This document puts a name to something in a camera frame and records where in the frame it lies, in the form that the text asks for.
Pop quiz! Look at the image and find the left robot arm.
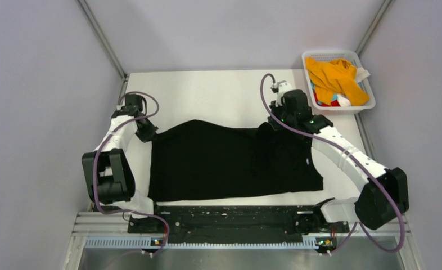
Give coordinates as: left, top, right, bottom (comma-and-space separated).
82, 91, 163, 233

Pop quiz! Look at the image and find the white cloth in basket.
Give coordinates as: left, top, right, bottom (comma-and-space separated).
354, 67, 371, 83

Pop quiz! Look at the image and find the red blue cloth in basket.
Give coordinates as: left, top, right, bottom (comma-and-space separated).
313, 89, 340, 107

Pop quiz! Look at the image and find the white cable duct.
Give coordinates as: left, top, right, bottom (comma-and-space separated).
84, 235, 319, 250

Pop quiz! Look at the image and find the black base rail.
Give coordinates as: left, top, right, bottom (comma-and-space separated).
128, 205, 350, 245

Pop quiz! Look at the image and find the black t shirt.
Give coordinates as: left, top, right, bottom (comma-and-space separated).
148, 120, 323, 202

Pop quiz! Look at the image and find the orange t shirt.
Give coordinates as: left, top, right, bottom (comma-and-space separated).
306, 57, 370, 107

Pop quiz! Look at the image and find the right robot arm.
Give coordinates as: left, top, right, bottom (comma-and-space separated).
268, 80, 409, 232

